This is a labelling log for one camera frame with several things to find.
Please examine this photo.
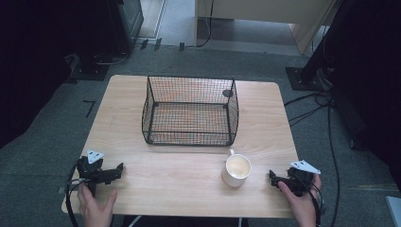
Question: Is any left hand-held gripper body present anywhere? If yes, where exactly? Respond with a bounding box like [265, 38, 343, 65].
[76, 148, 113, 194]

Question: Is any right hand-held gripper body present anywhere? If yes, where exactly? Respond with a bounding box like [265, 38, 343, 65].
[282, 159, 322, 198]

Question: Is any white cup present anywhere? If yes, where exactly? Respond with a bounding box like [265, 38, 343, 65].
[220, 148, 253, 188]

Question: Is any black wire mesh basket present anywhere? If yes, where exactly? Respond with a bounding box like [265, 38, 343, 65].
[141, 75, 240, 148]

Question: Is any person's right hand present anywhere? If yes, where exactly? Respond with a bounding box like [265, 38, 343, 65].
[277, 173, 323, 227]

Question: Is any person's left hand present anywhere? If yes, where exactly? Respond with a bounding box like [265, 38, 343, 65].
[77, 183, 118, 227]

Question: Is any white table leg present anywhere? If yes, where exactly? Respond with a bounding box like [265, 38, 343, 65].
[127, 215, 144, 227]

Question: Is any white flat object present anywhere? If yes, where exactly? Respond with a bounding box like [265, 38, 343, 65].
[384, 195, 401, 227]

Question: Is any black curtain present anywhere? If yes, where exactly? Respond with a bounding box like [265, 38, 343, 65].
[324, 0, 401, 190]
[0, 0, 110, 149]

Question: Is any black equipment cabinet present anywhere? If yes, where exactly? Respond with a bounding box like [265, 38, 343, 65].
[106, 0, 145, 55]

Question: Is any light wooden cabinet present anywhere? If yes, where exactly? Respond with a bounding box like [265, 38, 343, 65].
[194, 0, 339, 57]

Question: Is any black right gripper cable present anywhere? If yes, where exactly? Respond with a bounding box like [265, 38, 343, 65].
[294, 174, 324, 227]

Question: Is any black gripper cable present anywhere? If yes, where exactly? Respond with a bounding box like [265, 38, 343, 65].
[294, 174, 324, 227]
[64, 158, 83, 227]

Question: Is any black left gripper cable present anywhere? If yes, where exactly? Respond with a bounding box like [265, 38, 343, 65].
[64, 158, 83, 227]

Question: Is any black floor cable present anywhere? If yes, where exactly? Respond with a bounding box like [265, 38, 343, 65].
[283, 90, 332, 128]
[326, 94, 342, 227]

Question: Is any black stand base plate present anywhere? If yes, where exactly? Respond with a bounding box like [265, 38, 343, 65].
[66, 54, 112, 83]
[285, 65, 327, 93]

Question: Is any black slanted stand post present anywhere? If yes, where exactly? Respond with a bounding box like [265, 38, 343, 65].
[299, 0, 357, 83]

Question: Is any black hanging cable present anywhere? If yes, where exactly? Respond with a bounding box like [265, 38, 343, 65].
[184, 0, 216, 49]

